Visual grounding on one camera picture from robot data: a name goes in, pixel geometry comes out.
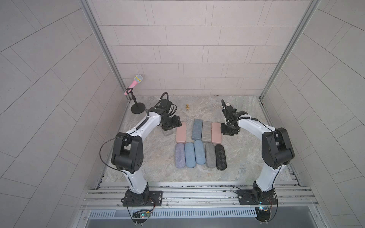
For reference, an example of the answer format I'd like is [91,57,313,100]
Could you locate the beige glasses case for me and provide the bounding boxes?
[205,142,216,169]

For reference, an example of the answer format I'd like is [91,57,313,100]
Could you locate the circuit board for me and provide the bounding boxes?
[132,210,152,219]
[255,207,271,222]

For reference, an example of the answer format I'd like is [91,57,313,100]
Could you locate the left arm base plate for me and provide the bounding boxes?
[121,190,163,207]

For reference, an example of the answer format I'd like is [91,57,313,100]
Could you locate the blue case pink glasses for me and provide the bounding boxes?
[194,140,206,165]

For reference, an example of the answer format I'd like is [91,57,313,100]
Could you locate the right circuit board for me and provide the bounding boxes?
[255,207,271,222]

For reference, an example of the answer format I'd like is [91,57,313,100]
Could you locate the teal folding glasses case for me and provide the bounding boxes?
[202,121,212,143]

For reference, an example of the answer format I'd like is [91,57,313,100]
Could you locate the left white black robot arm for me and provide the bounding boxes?
[99,92,182,201]

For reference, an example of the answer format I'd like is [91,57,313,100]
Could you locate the aluminium rail frame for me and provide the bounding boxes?
[71,180,329,228]

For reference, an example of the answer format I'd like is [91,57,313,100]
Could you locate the pink grey case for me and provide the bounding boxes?
[176,122,186,143]

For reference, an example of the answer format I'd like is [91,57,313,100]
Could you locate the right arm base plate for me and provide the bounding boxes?
[236,189,278,206]

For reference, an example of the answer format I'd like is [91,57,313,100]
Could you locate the pink toy microphone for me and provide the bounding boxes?
[124,75,143,96]

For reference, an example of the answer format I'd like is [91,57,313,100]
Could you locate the left circuit board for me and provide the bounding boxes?
[132,210,152,219]

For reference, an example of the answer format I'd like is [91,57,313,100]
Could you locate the black tan case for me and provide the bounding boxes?
[215,144,227,171]

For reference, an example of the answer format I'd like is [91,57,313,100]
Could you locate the black microphone stand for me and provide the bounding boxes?
[126,87,145,114]

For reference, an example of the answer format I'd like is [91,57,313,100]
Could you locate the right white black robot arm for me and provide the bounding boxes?
[221,100,295,202]

